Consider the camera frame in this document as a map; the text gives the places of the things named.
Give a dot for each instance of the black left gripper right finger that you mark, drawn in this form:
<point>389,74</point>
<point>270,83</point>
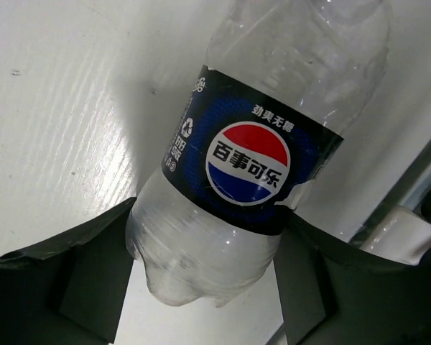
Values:
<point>333,293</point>

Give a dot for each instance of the small pepsi bottle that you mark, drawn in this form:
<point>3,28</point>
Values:
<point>282,81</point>

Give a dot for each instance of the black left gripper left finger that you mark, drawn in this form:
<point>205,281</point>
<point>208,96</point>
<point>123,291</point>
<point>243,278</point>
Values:
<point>70,288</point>

